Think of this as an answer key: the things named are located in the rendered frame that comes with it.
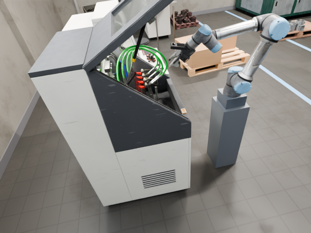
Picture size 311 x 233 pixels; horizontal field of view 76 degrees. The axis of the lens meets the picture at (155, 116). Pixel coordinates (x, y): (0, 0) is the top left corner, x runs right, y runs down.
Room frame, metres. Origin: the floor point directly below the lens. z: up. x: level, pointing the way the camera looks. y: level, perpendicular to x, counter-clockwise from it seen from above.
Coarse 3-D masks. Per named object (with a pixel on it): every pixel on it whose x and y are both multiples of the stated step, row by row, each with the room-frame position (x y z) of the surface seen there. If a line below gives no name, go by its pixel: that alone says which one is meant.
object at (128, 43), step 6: (114, 0) 2.34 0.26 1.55; (96, 6) 2.15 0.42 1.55; (102, 6) 2.11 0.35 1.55; (108, 6) 2.07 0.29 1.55; (114, 6) 2.04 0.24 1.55; (96, 12) 1.89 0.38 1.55; (102, 12) 1.86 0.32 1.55; (96, 18) 1.69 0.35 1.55; (126, 42) 1.70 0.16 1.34; (132, 42) 1.83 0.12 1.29
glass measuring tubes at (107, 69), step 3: (105, 63) 1.43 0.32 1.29; (108, 63) 1.43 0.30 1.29; (105, 66) 1.39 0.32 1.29; (108, 66) 1.38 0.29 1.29; (105, 69) 1.34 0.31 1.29; (108, 69) 1.34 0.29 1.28; (105, 72) 1.34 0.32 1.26; (108, 72) 1.35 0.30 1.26; (111, 72) 1.46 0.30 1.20; (111, 75) 1.39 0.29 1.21
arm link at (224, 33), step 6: (258, 18) 1.36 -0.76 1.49; (240, 24) 1.38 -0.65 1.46; (246, 24) 1.36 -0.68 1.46; (252, 24) 1.35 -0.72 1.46; (258, 24) 1.34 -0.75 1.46; (216, 30) 1.40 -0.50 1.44; (222, 30) 1.38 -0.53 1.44; (228, 30) 1.37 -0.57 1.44; (234, 30) 1.36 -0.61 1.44; (240, 30) 1.35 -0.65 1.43; (246, 30) 1.35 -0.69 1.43; (252, 30) 1.35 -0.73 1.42; (258, 30) 1.34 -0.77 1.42; (216, 36) 1.37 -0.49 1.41; (222, 36) 1.36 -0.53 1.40; (228, 36) 1.36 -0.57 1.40
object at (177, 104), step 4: (168, 80) 1.64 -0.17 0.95; (168, 84) 1.58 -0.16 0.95; (172, 84) 1.57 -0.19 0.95; (168, 88) 1.60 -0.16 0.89; (172, 88) 1.50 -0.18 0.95; (168, 92) 1.62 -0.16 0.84; (172, 92) 1.44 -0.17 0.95; (176, 92) 1.43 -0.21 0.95; (172, 96) 1.45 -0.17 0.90; (176, 96) 1.37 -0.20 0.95; (172, 100) 1.46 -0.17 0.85; (176, 100) 1.31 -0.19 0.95; (180, 100) 1.31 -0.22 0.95; (176, 104) 1.30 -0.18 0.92; (180, 104) 1.25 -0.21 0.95; (176, 108) 1.31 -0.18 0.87; (180, 108) 1.20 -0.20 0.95; (180, 112) 1.16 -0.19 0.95; (188, 116) 1.10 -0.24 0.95
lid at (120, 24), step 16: (128, 0) 1.63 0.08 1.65; (144, 0) 1.28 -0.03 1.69; (160, 0) 1.00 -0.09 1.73; (112, 16) 1.57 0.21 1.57; (128, 16) 1.25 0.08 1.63; (144, 16) 0.99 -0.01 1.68; (96, 32) 1.42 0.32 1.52; (112, 32) 1.18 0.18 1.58; (128, 32) 0.98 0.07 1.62; (96, 48) 1.08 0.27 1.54; (112, 48) 0.98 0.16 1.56; (96, 64) 0.97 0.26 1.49
